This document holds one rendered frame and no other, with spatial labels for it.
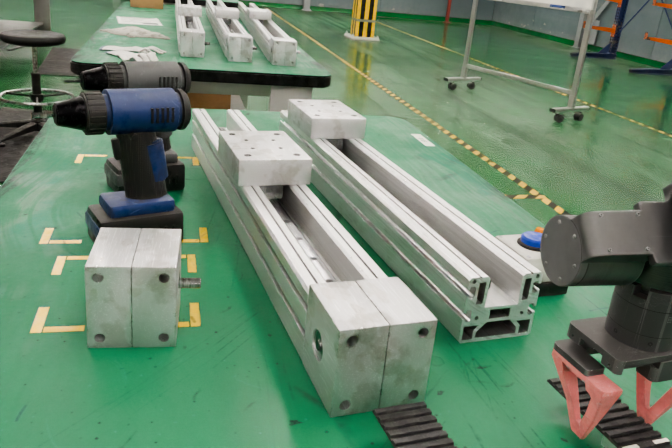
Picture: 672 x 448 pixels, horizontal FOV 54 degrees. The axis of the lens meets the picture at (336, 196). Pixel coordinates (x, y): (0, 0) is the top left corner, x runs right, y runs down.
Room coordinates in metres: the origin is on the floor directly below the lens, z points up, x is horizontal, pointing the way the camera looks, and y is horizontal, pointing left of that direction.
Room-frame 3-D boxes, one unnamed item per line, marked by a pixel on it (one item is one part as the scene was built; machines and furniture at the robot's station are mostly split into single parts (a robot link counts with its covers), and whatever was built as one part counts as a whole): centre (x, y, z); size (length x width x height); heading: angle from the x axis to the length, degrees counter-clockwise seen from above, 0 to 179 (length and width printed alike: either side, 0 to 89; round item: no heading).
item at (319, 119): (1.29, 0.04, 0.87); 0.16 x 0.11 x 0.07; 22
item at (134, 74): (1.06, 0.36, 0.89); 0.20 x 0.08 x 0.22; 126
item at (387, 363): (0.58, -0.06, 0.83); 0.12 x 0.09 x 0.10; 112
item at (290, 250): (0.98, 0.12, 0.82); 0.80 x 0.10 x 0.09; 22
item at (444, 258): (1.06, -0.06, 0.82); 0.80 x 0.10 x 0.09; 22
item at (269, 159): (0.98, 0.12, 0.87); 0.16 x 0.11 x 0.07; 22
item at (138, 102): (0.84, 0.30, 0.89); 0.20 x 0.08 x 0.22; 125
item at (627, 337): (0.51, -0.27, 0.92); 0.10 x 0.07 x 0.07; 112
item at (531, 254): (0.84, -0.27, 0.81); 0.10 x 0.08 x 0.06; 112
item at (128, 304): (0.64, 0.20, 0.83); 0.11 x 0.10 x 0.10; 102
